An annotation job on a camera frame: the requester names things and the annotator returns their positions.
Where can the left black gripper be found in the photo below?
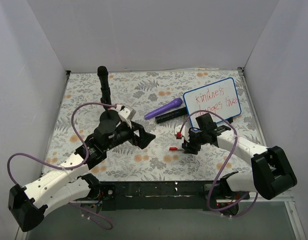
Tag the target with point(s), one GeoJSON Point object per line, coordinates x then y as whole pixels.
{"type": "Point", "coordinates": [136, 133]}

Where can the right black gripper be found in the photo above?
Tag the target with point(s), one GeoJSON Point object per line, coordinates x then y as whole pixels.
{"type": "Point", "coordinates": [192, 141]}

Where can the blue framed whiteboard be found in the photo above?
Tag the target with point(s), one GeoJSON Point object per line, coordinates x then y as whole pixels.
{"type": "Point", "coordinates": [220, 98]}

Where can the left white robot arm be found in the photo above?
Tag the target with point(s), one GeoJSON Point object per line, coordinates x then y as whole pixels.
{"type": "Point", "coordinates": [71, 180]}

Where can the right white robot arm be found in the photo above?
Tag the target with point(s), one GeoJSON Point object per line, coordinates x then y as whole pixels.
{"type": "Point", "coordinates": [271, 173]}

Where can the black glitter microphone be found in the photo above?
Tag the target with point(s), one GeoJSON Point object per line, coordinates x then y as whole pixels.
{"type": "Point", "coordinates": [171, 115]}

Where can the floral table mat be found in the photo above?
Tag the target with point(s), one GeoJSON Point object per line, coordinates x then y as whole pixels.
{"type": "Point", "coordinates": [144, 91]}

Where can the black microphone on stand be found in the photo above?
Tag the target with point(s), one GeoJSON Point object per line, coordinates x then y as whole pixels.
{"type": "Point", "coordinates": [112, 115]}

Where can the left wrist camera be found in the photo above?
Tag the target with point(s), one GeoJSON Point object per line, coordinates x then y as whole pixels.
{"type": "Point", "coordinates": [125, 113]}

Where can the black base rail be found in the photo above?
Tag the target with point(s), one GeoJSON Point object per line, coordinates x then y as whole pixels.
{"type": "Point", "coordinates": [150, 195]}

